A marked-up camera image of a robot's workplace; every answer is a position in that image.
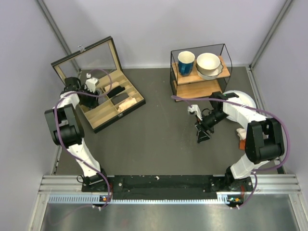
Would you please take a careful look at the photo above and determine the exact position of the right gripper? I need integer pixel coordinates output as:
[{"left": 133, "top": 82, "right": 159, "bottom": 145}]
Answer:
[{"left": 195, "top": 110, "right": 230, "bottom": 143}]

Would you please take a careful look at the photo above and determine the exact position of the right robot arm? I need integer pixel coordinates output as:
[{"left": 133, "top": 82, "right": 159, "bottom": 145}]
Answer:
[{"left": 188, "top": 92, "right": 284, "bottom": 191}]

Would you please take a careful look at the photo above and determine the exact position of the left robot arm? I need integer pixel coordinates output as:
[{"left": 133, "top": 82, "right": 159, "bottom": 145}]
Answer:
[{"left": 44, "top": 77, "right": 111, "bottom": 193}]

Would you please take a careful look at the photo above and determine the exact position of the dark grey rolled cloth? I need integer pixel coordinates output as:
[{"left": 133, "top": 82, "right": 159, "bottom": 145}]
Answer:
[{"left": 111, "top": 92, "right": 129, "bottom": 105}]

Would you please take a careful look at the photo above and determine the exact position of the black rolled cloth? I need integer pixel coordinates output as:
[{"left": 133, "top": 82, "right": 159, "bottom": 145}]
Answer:
[{"left": 107, "top": 86, "right": 125, "bottom": 98}]

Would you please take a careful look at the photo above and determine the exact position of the black organizer box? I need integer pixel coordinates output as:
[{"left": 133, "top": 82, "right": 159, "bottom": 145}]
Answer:
[{"left": 51, "top": 36, "right": 145, "bottom": 133}]

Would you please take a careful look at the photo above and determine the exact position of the beige rolled cloth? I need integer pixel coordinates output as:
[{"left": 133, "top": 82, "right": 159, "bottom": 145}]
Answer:
[{"left": 104, "top": 81, "right": 119, "bottom": 92}]

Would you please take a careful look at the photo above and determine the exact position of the white cloth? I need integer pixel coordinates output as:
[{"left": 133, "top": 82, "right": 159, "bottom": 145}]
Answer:
[{"left": 236, "top": 128, "right": 246, "bottom": 140}]

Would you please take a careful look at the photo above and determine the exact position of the orange cloth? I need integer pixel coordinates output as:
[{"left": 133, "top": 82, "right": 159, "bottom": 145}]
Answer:
[{"left": 239, "top": 140, "right": 245, "bottom": 150}]

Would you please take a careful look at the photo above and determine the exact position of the pink rolled cloth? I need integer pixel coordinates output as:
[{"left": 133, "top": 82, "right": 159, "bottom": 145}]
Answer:
[{"left": 118, "top": 97, "right": 137, "bottom": 113}]

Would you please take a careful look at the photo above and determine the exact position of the white paper plate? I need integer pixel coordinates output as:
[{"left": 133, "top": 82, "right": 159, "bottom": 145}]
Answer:
[{"left": 223, "top": 90, "right": 257, "bottom": 108}]

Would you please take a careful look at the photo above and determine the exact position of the white scalloped plate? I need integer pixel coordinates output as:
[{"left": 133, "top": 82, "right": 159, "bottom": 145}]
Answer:
[{"left": 196, "top": 64, "right": 223, "bottom": 80}]

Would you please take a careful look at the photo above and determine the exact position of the cream bowl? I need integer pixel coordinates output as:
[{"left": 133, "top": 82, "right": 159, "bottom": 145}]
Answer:
[{"left": 196, "top": 52, "right": 220, "bottom": 74}]

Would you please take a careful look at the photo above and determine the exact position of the blue mug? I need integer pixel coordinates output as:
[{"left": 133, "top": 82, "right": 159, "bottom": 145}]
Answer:
[{"left": 178, "top": 51, "right": 195, "bottom": 77}]

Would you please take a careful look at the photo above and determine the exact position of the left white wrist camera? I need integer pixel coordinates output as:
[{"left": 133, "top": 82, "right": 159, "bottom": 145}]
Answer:
[{"left": 85, "top": 73, "right": 99, "bottom": 93}]

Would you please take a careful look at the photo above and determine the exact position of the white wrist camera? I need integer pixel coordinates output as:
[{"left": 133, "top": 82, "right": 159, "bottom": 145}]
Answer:
[
  {"left": 187, "top": 104, "right": 203, "bottom": 121},
  {"left": 85, "top": 73, "right": 99, "bottom": 93}
]

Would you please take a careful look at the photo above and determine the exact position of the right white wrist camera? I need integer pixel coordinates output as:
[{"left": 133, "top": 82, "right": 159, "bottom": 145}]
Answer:
[{"left": 187, "top": 104, "right": 203, "bottom": 121}]

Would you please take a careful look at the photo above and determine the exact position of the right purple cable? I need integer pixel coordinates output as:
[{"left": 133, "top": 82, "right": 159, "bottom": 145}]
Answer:
[{"left": 170, "top": 94, "right": 292, "bottom": 210}]

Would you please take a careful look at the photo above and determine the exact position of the black wire wooden shelf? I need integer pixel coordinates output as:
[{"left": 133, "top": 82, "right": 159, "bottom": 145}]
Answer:
[{"left": 169, "top": 43, "right": 233, "bottom": 98}]

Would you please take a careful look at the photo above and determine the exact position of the grey cable duct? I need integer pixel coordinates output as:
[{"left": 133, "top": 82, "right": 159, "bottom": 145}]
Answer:
[{"left": 48, "top": 192, "right": 241, "bottom": 205}]

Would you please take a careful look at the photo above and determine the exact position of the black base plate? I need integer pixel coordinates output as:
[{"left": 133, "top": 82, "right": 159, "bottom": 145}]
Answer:
[{"left": 81, "top": 174, "right": 253, "bottom": 200}]

